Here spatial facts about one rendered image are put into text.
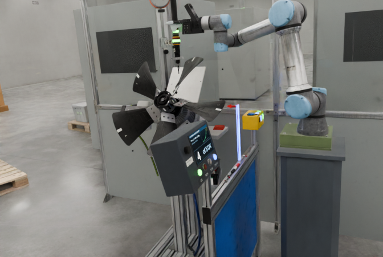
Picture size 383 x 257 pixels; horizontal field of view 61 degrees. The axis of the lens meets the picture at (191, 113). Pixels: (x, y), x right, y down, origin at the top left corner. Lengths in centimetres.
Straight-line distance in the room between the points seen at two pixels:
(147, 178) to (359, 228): 181
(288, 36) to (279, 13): 10
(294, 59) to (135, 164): 207
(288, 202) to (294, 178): 14
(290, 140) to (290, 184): 22
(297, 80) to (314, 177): 48
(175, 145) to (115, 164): 232
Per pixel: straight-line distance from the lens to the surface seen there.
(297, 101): 152
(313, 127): 168
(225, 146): 270
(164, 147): 107
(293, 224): 182
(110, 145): 329
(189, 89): 225
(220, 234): 167
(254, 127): 205
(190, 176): 107
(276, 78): 247
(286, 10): 153
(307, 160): 165
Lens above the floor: 157
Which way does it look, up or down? 13 degrees down
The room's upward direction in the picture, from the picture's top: 4 degrees counter-clockwise
